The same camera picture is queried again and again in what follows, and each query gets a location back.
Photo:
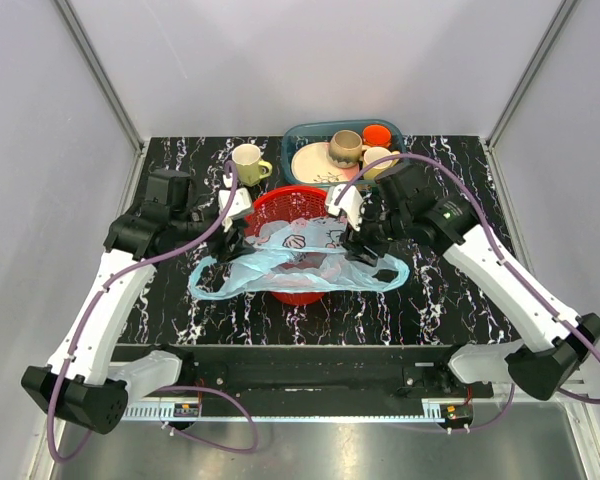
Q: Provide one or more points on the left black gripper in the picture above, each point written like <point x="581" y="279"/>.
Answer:
<point x="238" y="244"/>

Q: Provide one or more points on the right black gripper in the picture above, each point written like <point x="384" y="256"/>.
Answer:
<point x="354" y="243"/>

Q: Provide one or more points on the light blue plastic trash bag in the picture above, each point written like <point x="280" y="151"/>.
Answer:
<point x="333" y="271"/>

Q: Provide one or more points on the red mesh trash bin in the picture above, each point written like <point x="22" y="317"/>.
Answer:
<point x="293" y="206"/>

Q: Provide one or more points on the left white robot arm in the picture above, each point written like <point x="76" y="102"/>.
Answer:
<point x="110" y="290"/>

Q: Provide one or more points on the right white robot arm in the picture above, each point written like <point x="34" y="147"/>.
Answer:
<point x="555" y="340"/>

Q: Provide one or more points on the yellow-green ceramic mug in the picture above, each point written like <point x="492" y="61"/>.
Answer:
<point x="251" y="166"/>

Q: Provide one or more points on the yellow mug in tub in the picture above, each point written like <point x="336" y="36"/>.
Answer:
<point x="375" y="153"/>

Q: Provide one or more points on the cream floral plate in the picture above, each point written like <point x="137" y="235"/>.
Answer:
<point x="311" y="164"/>

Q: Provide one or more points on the beige brown ceramic cup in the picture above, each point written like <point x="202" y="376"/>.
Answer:
<point x="345" y="148"/>

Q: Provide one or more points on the orange plastic cup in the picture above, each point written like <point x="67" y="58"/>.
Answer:
<point x="377" y="135"/>

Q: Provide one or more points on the teal plastic dish tub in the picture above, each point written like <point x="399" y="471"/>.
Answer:
<point x="304" y="134"/>

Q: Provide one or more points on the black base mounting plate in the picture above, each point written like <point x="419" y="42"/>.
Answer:
<point x="312" y="383"/>

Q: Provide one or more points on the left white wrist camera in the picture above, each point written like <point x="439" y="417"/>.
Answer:
<point x="235" y="202"/>

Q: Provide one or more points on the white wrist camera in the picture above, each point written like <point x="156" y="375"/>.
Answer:
<point x="344" y="200"/>
<point x="235" y="202"/>

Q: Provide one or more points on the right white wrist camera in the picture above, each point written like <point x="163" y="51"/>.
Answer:
<point x="344" y="200"/>

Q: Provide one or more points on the left aluminium frame post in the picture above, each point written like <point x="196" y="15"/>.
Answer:
<point x="80" y="37"/>

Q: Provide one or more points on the aluminium frame post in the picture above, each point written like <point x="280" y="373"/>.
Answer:
<point x="549" y="39"/>
<point x="80" y="37"/>

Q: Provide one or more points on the aluminium front rail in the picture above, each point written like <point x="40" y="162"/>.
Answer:
<point x="181" y="404"/>

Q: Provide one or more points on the right aluminium frame post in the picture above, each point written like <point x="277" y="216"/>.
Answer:
<point x="549" y="39"/>

